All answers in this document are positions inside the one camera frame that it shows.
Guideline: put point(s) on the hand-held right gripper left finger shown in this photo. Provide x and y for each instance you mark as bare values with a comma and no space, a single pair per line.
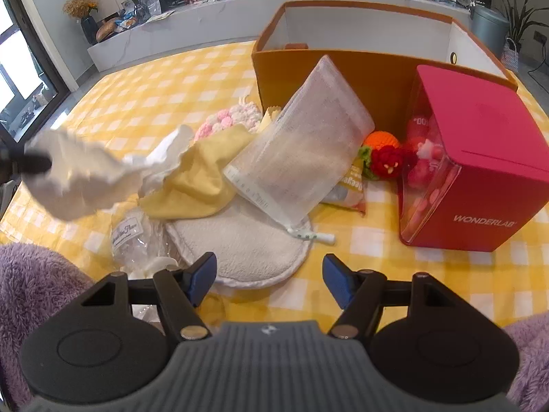
200,278

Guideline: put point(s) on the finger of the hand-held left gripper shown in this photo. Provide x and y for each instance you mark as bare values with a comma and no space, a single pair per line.
34,163

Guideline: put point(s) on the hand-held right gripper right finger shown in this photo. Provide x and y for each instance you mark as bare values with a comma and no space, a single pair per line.
339,280

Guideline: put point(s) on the white cloth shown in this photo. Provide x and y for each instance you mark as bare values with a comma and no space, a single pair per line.
85,176

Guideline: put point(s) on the pink crocheted flower piece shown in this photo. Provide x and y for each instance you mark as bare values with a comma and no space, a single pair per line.
223,120

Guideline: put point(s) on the orange storage box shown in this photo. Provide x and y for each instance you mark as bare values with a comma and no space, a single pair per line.
377,73

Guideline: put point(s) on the round white fluffy pad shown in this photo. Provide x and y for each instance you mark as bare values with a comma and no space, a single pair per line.
240,244

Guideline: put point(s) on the clear plastic bag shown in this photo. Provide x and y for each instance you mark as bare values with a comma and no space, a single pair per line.
133,240

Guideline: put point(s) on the orange printed snack packet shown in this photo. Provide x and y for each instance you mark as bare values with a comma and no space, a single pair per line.
347,193

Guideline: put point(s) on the dark framed glass door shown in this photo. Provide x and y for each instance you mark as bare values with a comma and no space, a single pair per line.
25,73

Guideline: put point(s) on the purple fluffy garment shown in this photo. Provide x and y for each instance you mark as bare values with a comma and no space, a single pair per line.
30,287

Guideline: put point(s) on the red crocheted flower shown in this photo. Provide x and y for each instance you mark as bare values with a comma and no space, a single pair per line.
386,161

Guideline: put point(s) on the yellow checkered blanket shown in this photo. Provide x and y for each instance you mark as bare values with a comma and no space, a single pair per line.
150,94

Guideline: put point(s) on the white mesh laundry bag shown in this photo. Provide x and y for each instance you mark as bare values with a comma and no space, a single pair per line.
300,146

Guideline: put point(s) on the orange crocheted fruit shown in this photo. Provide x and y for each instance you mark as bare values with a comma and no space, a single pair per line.
379,139

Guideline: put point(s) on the brown round object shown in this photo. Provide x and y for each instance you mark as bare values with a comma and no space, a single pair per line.
105,31

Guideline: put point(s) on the yellow flowers in dark vase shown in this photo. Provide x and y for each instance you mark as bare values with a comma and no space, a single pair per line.
79,4

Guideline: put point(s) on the blue white snack bag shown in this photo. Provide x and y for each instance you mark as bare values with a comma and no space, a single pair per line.
127,21

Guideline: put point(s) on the pale yellow frilled cloth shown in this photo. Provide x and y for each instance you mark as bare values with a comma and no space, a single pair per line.
271,116

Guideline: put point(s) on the stack of papers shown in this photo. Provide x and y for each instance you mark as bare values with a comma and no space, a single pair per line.
161,16

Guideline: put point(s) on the red box with clear window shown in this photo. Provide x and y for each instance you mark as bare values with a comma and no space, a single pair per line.
484,146

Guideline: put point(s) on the white marble TV cabinet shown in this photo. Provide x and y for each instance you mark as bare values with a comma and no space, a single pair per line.
193,38

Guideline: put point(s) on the woven basket bag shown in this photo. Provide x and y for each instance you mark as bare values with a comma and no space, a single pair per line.
510,58

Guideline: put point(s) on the grey trash bin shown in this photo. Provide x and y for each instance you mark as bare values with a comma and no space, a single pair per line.
489,30

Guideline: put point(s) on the tall green potted plant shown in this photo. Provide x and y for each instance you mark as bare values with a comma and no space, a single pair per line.
521,21

